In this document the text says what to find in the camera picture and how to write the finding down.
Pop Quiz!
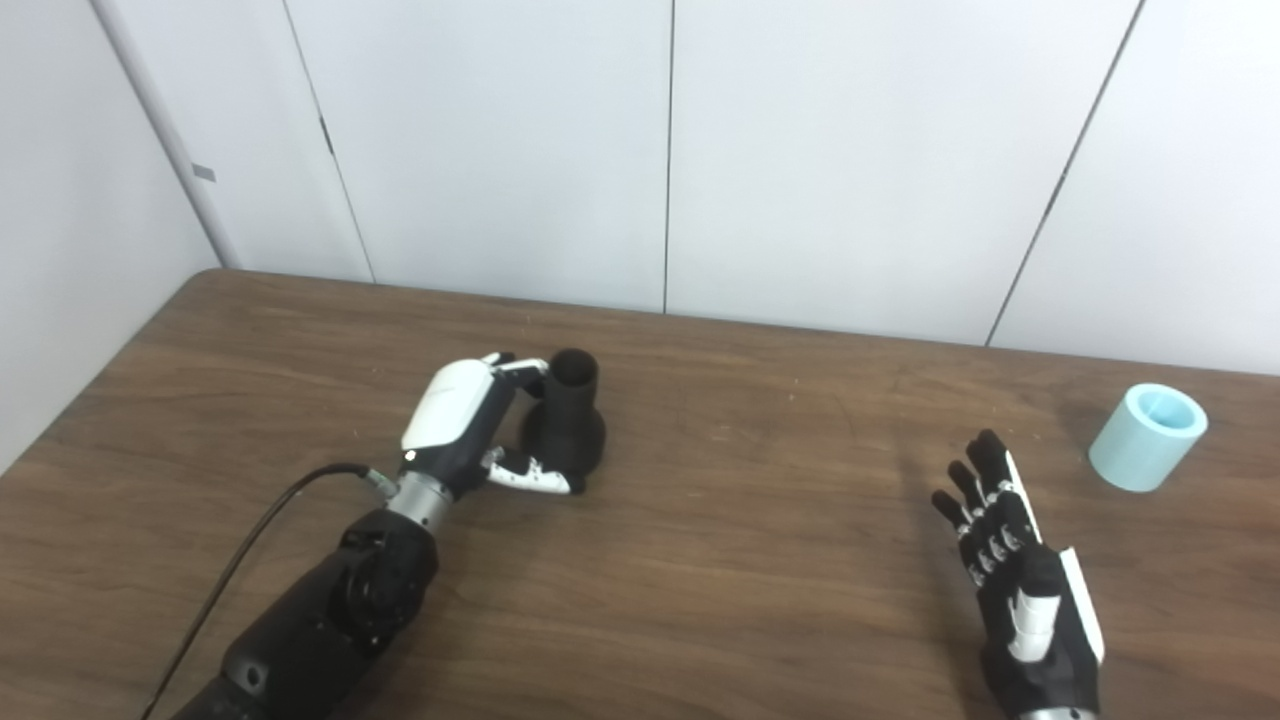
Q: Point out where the light-blue hose piece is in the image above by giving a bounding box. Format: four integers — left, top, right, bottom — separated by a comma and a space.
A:
1087, 383, 1209, 493

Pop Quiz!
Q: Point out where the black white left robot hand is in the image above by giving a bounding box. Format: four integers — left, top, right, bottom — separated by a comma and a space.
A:
400, 350, 586, 501

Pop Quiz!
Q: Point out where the black flared nozzle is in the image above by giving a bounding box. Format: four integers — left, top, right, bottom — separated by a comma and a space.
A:
520, 347, 608, 491

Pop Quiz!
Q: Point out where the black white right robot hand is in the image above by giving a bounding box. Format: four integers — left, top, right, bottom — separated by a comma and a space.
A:
931, 429, 1106, 716

